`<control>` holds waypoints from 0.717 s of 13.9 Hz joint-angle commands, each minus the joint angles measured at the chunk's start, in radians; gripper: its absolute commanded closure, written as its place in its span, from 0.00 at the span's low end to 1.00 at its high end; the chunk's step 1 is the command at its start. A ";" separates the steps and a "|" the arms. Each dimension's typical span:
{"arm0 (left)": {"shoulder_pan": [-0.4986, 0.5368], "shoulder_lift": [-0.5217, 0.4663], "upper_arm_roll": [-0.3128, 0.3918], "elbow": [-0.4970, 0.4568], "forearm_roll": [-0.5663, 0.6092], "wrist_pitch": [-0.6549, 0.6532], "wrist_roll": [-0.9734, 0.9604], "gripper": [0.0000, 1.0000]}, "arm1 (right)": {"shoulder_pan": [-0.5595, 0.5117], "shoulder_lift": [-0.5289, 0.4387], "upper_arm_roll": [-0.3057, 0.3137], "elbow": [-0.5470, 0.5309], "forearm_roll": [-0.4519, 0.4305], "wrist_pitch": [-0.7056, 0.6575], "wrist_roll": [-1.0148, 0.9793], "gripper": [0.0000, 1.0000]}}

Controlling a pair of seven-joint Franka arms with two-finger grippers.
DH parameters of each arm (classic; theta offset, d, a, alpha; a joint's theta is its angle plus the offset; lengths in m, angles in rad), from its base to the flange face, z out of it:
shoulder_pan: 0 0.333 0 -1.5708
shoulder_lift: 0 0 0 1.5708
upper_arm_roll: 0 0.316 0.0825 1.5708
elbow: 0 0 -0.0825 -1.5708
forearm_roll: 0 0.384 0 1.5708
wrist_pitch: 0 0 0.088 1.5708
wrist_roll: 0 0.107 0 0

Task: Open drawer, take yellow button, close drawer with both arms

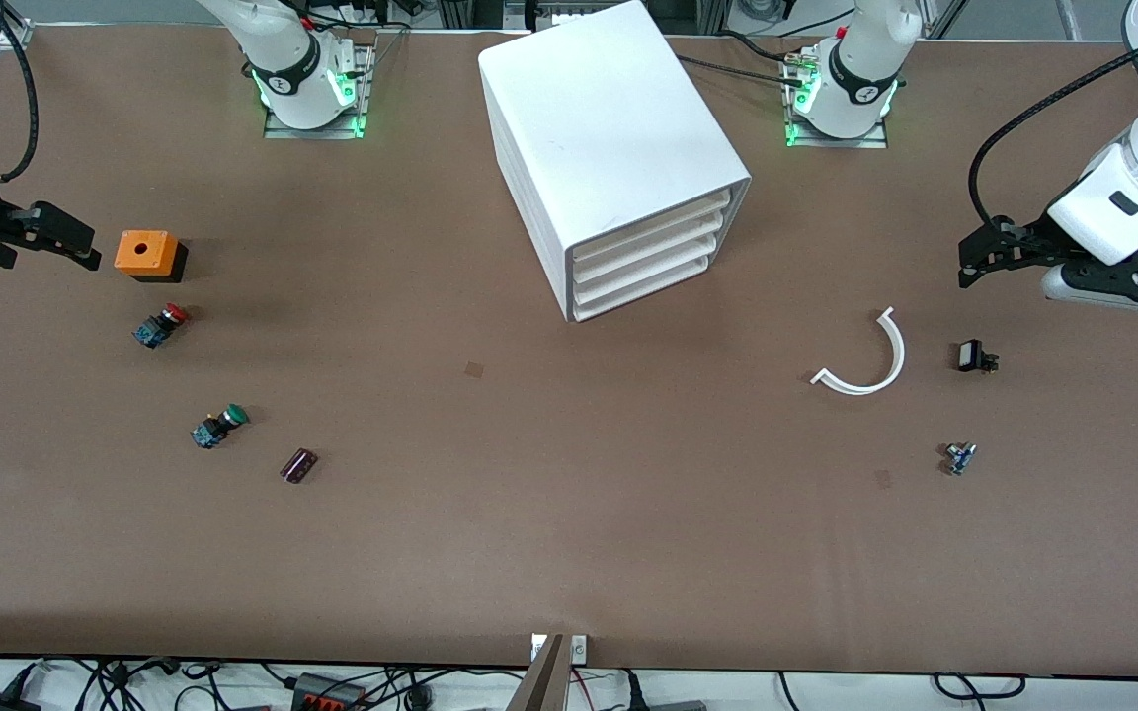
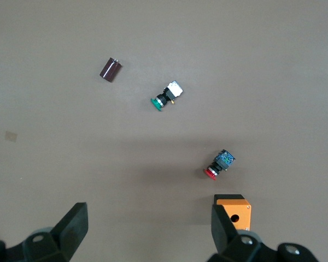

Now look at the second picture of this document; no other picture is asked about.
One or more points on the dark red rectangular component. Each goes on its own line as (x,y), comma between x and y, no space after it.
(110,70)

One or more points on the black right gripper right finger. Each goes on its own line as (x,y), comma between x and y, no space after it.
(224,234)

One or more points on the red push button switch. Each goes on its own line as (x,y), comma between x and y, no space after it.
(220,163)

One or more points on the brown tape square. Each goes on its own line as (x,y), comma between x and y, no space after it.
(11,136)

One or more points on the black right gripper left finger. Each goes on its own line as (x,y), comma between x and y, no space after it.
(68,234)

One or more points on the orange box with round hole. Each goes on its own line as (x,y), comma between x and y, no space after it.
(242,211)

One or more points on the blue small component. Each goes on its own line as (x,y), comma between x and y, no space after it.
(169,94)

